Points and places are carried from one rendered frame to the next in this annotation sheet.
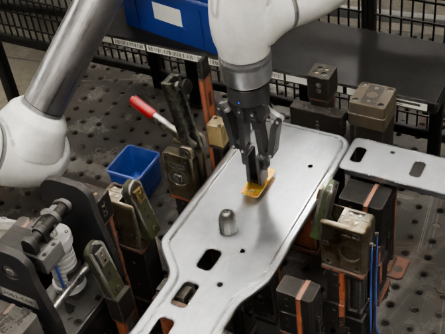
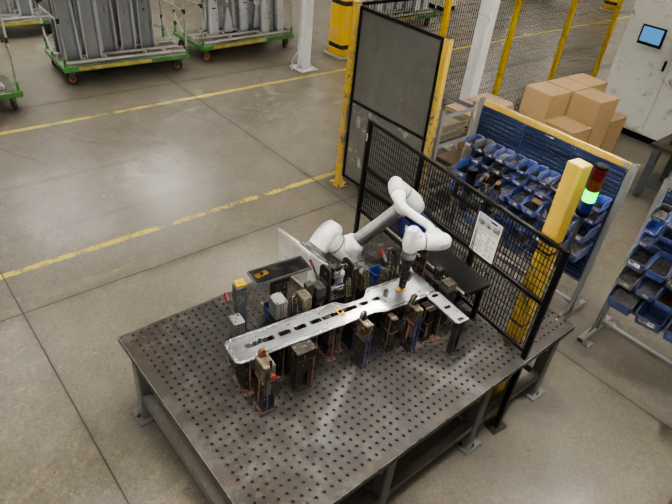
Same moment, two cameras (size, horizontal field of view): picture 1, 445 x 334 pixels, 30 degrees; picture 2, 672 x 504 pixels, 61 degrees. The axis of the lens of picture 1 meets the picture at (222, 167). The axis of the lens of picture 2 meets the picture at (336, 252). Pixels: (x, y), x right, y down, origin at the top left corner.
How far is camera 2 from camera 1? 2.09 m
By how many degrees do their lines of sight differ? 17
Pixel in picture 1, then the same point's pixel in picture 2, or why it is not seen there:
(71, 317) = (334, 295)
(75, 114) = (370, 248)
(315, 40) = (448, 259)
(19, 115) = (350, 239)
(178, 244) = (370, 291)
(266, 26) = (415, 245)
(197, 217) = (379, 288)
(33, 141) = (350, 248)
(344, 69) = (449, 271)
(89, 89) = (379, 241)
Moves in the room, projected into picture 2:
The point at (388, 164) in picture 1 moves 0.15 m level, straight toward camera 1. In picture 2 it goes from (440, 302) to (428, 313)
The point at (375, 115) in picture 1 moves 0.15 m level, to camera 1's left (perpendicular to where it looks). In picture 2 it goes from (446, 287) to (423, 279)
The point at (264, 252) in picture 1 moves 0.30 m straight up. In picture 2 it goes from (390, 304) to (398, 265)
